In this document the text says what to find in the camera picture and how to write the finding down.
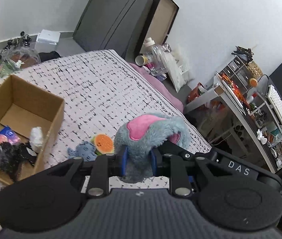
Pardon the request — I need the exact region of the grey pink plush toy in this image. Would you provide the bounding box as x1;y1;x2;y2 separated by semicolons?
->
114;113;191;184

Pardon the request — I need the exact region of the white foam box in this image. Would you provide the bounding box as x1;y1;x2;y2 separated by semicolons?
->
34;29;61;53

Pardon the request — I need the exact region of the white item in plastic bag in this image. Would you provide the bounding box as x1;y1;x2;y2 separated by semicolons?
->
29;127;44;153

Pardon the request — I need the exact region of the blue denim octopus patch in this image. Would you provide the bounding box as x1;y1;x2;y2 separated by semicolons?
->
67;141;97;161

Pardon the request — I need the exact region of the white desk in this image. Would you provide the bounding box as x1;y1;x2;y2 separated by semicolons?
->
184;73;282;173

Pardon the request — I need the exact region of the pink blanket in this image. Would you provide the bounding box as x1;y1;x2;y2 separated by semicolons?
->
129;63;184;113

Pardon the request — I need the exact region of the clear plastic jar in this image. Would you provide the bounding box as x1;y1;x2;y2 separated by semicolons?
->
141;37;168;77

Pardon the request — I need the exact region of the cardboard box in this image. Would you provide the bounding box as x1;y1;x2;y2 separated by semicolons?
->
0;75;65;185

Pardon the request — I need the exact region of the blue tissue packet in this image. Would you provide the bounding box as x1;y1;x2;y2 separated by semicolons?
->
0;126;21;145

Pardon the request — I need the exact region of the white keyboard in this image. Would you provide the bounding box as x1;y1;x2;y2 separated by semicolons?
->
267;85;282;124

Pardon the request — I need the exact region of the black item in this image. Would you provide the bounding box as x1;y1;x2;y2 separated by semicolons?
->
0;142;38;182

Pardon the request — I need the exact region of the small drawer organizer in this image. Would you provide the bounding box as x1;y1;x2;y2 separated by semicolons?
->
219;56;263;92

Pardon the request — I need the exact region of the white pillow bag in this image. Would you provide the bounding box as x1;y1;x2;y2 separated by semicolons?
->
162;43;194;92

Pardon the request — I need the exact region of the burger plush toy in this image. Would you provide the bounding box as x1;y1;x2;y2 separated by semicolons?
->
91;134;114;155

